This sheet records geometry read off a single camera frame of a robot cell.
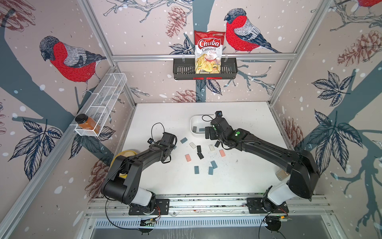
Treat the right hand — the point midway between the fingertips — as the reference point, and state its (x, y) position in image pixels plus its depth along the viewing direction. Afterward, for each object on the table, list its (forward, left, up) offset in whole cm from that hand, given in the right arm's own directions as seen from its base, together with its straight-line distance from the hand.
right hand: (212, 128), depth 84 cm
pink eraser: (-7, -8, -18) cm, 20 cm away
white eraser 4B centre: (-3, -1, -17) cm, 17 cm away
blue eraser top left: (+1, +18, -17) cm, 25 cm away
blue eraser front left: (-18, +9, -18) cm, 26 cm away
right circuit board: (-40, -34, -17) cm, 55 cm away
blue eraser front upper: (-14, -2, -18) cm, 23 cm away
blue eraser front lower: (-18, 0, -18) cm, 25 cm away
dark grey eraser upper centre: (-4, +7, -17) cm, 19 cm away
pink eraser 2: (-11, +14, -17) cm, 25 cm away
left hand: (-4, +25, -15) cm, 30 cm away
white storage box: (+14, +8, -13) cm, 21 cm away
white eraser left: (-1, +12, -18) cm, 21 cm away
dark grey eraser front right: (-7, +3, +6) cm, 9 cm away
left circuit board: (-44, +32, -20) cm, 58 cm away
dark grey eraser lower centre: (-8, +7, -18) cm, 21 cm away
